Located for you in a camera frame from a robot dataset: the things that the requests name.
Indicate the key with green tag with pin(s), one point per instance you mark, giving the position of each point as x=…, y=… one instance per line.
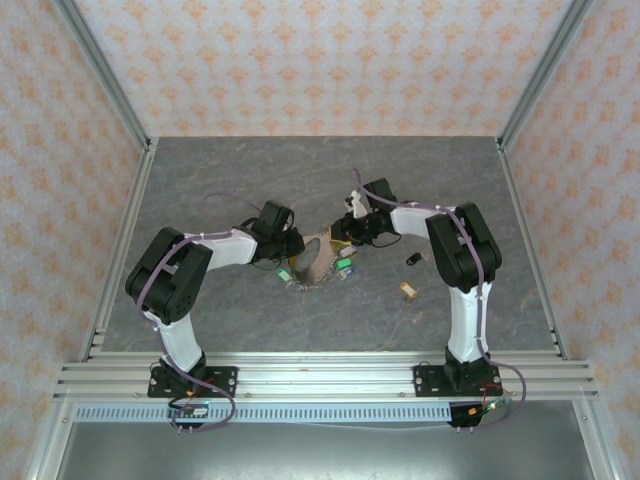
x=343, y=263
x=284, y=275

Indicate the metal keyring plate with rings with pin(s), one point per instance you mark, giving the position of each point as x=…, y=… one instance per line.
x=325, y=265

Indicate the key with blue tag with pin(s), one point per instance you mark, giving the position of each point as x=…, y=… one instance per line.
x=350, y=272

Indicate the small brass cylinder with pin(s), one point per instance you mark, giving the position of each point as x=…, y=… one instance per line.
x=407, y=291

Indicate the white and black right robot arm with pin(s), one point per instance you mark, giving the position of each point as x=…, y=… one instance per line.
x=467, y=325

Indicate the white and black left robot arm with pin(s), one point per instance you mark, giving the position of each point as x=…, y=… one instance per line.
x=175, y=335

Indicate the key with black tag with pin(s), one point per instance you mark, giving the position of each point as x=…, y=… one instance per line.
x=414, y=259

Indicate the small circuit board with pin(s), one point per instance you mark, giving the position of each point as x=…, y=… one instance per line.
x=192, y=411
x=487, y=407

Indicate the grey metal sheet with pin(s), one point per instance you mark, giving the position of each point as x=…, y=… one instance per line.
x=320, y=450

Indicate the wide aluminium frame rail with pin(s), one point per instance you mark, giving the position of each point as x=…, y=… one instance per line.
x=320, y=375

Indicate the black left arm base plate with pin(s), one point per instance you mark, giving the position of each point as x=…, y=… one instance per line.
x=222, y=380

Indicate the aluminium side rail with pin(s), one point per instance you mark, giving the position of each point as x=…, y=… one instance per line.
x=525, y=240
x=125, y=240

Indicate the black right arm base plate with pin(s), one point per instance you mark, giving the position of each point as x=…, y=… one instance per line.
x=425, y=380

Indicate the aluminium frame post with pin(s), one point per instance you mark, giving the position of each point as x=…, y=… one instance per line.
x=107, y=75
x=540, y=75

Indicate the short aluminium frame leg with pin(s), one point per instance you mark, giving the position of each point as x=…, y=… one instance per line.
x=45, y=460
x=602, y=460

